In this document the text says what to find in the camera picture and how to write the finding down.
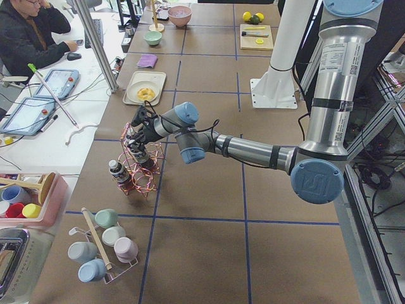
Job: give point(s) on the aluminium frame post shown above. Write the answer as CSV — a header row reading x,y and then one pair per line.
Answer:
x,y
86,19

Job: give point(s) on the seated person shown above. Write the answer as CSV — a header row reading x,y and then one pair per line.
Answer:
x,y
26,36

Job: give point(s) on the black keyboard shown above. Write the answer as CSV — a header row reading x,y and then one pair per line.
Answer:
x,y
98,26

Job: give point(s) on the glazed donut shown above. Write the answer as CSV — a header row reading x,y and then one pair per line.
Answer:
x,y
146,94

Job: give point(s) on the purple folded cloth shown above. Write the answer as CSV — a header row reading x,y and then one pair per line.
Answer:
x,y
147,61

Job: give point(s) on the computer mouse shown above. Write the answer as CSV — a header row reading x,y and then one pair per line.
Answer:
x,y
73,56

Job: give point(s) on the white cup on rack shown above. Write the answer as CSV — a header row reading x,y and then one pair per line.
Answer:
x,y
112,234

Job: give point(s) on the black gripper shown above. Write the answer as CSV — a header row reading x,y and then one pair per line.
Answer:
x,y
147,133

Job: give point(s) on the beige round plate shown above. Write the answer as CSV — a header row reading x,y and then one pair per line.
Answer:
x,y
133,88

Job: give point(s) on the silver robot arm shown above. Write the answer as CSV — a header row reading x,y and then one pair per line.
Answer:
x,y
316,166

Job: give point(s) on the pink bowl of ice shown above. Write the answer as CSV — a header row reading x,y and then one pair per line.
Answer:
x,y
179,15

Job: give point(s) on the yellow lemon left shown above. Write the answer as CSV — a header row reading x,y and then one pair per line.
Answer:
x,y
246,16

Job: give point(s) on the lower teach pendant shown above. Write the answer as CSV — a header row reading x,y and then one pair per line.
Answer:
x,y
29,117

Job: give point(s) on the pink storage bin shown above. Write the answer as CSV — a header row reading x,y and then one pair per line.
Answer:
x,y
31,200

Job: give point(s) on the metal rod tool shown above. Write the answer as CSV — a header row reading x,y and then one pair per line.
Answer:
x,y
34,70

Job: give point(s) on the steel measuring cup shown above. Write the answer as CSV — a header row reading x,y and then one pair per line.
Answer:
x,y
130,31

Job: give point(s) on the copper wire bottle rack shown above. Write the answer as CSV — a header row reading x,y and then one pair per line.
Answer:
x,y
142,179

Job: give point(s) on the grey cup on rack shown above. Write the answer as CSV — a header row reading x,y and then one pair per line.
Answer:
x,y
82,252

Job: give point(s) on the teach pendant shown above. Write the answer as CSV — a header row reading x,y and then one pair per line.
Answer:
x,y
29,117
62,81

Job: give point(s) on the bamboo cutting board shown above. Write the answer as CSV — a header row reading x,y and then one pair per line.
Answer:
x,y
256,37

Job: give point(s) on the upper teach pendant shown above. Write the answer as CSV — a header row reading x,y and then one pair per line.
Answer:
x,y
62,81

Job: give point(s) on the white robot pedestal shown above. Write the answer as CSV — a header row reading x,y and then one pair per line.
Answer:
x,y
275,89

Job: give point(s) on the beige rabbit tray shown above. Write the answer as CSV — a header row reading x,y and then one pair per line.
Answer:
x,y
157,77

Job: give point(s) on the wooden mug tree stand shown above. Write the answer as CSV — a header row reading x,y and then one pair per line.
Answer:
x,y
159,10

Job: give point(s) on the green lime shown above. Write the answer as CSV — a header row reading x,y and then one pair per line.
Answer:
x,y
254,19

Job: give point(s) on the yellow lemon right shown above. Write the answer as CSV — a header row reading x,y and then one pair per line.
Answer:
x,y
260,16

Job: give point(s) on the dark tea bottle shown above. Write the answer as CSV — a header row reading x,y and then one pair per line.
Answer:
x,y
139,152
120,174

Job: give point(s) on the yellow lemon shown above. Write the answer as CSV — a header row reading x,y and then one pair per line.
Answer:
x,y
246,16
260,16

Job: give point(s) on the mint cup on rack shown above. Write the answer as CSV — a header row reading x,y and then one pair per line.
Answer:
x,y
106,218

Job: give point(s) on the white wire mug rack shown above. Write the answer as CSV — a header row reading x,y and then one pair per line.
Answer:
x,y
93,233

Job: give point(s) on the mint green bowl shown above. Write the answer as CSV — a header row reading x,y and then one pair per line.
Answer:
x,y
153,38

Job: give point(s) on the blue cup on rack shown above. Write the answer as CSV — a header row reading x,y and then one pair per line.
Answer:
x,y
93,270

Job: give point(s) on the yellow plastic knife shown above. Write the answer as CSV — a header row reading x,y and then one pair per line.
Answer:
x,y
254,28

